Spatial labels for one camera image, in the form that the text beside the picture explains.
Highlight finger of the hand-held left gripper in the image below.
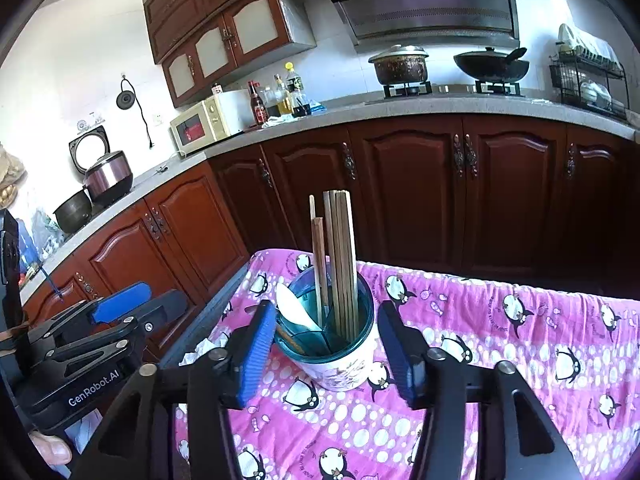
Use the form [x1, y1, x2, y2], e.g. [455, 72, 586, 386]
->
[27, 282, 152, 348]
[42, 290, 190, 376]

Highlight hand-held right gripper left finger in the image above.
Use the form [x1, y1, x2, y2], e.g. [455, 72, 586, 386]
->
[82, 300, 278, 480]

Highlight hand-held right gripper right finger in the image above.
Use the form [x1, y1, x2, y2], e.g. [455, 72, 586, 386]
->
[377, 300, 583, 480]

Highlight white floral utensil holder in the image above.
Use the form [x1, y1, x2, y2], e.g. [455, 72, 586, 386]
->
[272, 259, 376, 392]

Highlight bundle of wooden chopsticks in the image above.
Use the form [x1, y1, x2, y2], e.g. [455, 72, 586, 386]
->
[309, 189, 360, 341]

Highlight person's left hand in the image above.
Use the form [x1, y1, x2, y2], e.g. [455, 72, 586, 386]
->
[27, 430, 76, 468]

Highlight crumpled white tissue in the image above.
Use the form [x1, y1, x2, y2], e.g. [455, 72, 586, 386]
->
[177, 337, 231, 368]

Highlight pink penguin printed blanket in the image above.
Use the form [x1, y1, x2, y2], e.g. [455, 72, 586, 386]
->
[170, 247, 640, 480]

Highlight black inner cooker pot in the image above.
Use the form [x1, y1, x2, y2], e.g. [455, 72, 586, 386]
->
[52, 187, 93, 235]

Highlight dark wooden base cabinets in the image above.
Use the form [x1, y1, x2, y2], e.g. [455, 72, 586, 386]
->
[20, 112, 640, 361]

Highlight cream microwave oven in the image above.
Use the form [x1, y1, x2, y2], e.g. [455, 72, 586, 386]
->
[169, 89, 251, 157]

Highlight red label sauce bottle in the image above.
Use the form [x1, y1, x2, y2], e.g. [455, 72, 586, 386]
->
[247, 80, 271, 127]

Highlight cooking oil bottle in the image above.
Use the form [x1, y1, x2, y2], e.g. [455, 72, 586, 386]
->
[272, 74, 293, 117]

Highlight grey stone countertop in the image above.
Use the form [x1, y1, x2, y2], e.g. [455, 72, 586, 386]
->
[15, 91, 640, 306]

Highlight gas stove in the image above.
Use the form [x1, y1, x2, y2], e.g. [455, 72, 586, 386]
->
[365, 80, 528, 106]

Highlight metal cooking pot with lid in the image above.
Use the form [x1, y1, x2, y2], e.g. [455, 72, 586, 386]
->
[368, 44, 432, 87]

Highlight black wok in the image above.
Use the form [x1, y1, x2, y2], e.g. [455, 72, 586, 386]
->
[453, 46, 531, 83]

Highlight steel range hood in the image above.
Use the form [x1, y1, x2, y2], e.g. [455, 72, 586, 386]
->
[307, 0, 521, 53]

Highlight thin blue cable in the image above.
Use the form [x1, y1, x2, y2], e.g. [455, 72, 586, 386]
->
[37, 260, 66, 303]

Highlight black round device with cord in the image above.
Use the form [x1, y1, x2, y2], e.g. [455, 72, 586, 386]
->
[116, 74, 153, 151]

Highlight wooden upper wall cabinets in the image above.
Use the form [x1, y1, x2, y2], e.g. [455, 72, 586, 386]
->
[141, 0, 318, 109]

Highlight black wire dish rack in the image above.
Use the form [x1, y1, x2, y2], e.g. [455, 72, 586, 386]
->
[547, 22, 631, 121]

